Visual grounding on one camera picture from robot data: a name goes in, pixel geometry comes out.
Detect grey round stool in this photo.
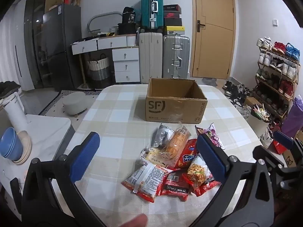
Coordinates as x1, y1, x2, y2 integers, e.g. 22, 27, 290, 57
62, 92, 88, 117

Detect silver suitcase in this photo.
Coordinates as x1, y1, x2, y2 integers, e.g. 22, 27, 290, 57
162, 35, 190, 79

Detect wooden shoe rack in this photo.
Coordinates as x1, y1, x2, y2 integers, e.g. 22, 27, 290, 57
251, 47, 301, 121

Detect purple bag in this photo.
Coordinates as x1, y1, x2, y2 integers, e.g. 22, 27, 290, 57
280, 95, 303, 139

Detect stack of beige bowls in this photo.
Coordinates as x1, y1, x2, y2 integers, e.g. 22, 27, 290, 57
13, 131, 32, 165

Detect black white patterned rug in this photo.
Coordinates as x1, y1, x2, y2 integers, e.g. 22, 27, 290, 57
39, 89, 105, 116

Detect wooden door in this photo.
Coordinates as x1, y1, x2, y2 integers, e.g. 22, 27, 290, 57
191, 0, 235, 79

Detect red chip packet blue label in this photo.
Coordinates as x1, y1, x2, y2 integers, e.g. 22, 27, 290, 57
175, 138, 198, 171

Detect white side table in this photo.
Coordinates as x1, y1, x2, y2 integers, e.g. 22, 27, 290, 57
0, 113, 72, 194

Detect dark cloth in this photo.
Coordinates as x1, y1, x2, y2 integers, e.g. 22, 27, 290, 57
0, 81, 22, 100

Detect woven laundry basket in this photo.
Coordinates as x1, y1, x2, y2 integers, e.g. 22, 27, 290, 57
85, 53, 112, 89

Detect black printed bag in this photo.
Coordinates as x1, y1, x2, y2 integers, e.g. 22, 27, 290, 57
122, 7, 136, 24

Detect pile of loose shoes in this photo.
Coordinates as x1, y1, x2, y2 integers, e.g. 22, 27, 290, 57
223, 80, 252, 119

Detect white bucket with sticks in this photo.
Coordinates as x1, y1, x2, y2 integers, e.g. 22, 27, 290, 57
248, 103, 273, 138

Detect yellow black shoe box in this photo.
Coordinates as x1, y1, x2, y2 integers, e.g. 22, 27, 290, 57
164, 26, 185, 35

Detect cat face cardboard carton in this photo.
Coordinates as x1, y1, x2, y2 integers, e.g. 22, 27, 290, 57
282, 147, 300, 168

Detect purple candy packet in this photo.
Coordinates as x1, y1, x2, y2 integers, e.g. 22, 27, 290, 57
195, 123, 225, 150

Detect red paper bag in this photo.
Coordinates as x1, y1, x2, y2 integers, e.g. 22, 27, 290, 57
272, 139, 288, 155

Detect white suitcase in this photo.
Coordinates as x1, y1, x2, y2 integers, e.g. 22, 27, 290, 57
138, 32, 163, 84

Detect teal suitcase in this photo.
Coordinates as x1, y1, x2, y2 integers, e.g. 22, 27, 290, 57
141, 0, 164, 30

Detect white drawer desk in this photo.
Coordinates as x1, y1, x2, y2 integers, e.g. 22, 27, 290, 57
71, 33, 140, 86

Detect red white noodle snack packet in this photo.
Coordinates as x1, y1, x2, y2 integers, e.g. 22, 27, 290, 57
121, 162, 174, 202

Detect white cylindrical appliance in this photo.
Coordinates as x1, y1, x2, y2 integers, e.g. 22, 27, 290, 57
3, 92, 29, 133

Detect checked tablecloth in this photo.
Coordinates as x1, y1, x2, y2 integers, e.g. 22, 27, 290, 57
51, 84, 263, 227

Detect dark red barcode packet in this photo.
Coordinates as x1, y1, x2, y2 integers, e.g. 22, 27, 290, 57
157, 169, 192, 195

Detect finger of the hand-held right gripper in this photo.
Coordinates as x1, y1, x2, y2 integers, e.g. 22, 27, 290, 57
252, 146, 287, 171
273, 131, 303, 154

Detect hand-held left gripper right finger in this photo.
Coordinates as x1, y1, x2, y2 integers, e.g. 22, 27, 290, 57
189, 133, 275, 227

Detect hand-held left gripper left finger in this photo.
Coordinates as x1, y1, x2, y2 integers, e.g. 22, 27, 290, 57
21, 132, 107, 227

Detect clear orange cracker packet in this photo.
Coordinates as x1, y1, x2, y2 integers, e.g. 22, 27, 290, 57
161, 122, 191, 168

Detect grey door mat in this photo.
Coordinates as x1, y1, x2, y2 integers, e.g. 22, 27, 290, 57
201, 78, 219, 87

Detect red packet with noodle picture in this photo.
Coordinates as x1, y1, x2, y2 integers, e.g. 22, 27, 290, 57
182, 154, 222, 197

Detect silver snack packet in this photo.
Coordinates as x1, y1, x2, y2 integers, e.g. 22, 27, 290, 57
151, 123, 176, 148

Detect person's left hand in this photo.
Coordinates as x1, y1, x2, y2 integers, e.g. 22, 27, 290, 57
118, 214, 148, 227

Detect brown cardboard box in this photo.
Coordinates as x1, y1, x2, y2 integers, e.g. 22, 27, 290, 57
145, 78, 208, 124

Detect rows of racked shoes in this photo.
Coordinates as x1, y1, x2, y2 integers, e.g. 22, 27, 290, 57
252, 37, 301, 116

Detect dark glass cabinet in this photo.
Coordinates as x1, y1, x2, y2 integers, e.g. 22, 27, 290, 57
24, 0, 51, 89

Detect stack of blue bowls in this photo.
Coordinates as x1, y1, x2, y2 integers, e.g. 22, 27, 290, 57
0, 127, 23, 161

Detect black storage box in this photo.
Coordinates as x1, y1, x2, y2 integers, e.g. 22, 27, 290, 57
118, 23, 140, 35

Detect chrome oval mirror frame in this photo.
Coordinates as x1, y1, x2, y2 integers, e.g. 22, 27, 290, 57
87, 11, 123, 35

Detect grey fridge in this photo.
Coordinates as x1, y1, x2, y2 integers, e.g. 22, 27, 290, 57
43, 4, 82, 91

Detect yellow cake packet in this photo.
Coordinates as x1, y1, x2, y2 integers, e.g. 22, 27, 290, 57
141, 147, 176, 168

